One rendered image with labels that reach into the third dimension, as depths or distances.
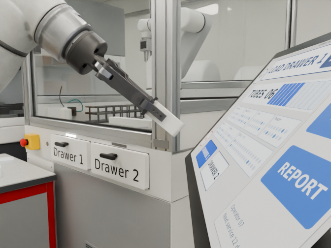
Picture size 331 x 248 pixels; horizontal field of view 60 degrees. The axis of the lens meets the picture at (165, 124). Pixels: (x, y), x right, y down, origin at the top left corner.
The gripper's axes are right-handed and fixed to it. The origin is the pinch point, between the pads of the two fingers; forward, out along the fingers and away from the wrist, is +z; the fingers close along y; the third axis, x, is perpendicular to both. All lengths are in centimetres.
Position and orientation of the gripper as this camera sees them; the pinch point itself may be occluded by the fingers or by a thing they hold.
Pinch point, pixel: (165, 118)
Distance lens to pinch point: 52.6
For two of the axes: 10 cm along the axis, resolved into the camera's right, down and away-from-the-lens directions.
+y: 0.3, -1.2, 9.9
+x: -6.4, 7.6, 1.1
